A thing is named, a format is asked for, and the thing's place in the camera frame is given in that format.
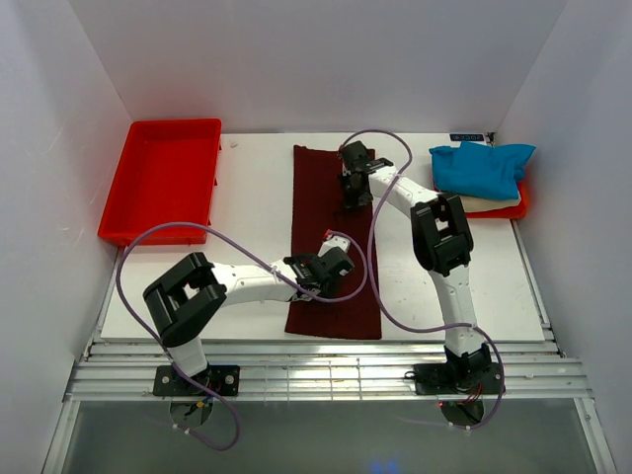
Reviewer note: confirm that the blue folded t shirt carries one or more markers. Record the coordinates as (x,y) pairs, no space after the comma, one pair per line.
(481,171)

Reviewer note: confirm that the aluminium rail frame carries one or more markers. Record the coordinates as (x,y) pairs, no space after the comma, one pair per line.
(303,371)

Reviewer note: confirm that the maroon t shirt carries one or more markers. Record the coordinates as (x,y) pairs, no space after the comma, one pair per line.
(317,208)

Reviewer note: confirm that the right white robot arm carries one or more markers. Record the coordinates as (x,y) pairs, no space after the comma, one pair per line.
(442,244)

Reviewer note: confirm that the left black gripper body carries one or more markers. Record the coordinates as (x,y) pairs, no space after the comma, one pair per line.
(326,289)

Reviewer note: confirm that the large red tray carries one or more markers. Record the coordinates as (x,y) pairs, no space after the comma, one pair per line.
(165,173)

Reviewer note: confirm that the small black label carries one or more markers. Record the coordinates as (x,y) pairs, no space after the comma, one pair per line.
(467,137)

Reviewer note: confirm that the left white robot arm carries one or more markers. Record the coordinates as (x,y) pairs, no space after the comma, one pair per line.
(183,300)

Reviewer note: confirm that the small red tray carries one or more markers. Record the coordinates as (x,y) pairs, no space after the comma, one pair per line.
(517,212)

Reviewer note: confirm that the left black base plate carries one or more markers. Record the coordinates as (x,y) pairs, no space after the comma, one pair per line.
(222,379)

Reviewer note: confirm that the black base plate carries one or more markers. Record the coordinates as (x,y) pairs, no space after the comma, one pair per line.
(222,379)
(440,378)

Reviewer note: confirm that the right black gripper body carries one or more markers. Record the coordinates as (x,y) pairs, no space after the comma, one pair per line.
(354,198)

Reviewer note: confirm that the beige folded t shirt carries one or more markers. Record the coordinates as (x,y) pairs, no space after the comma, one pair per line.
(479,204)

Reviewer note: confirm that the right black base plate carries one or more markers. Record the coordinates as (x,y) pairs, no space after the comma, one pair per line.
(440,378)

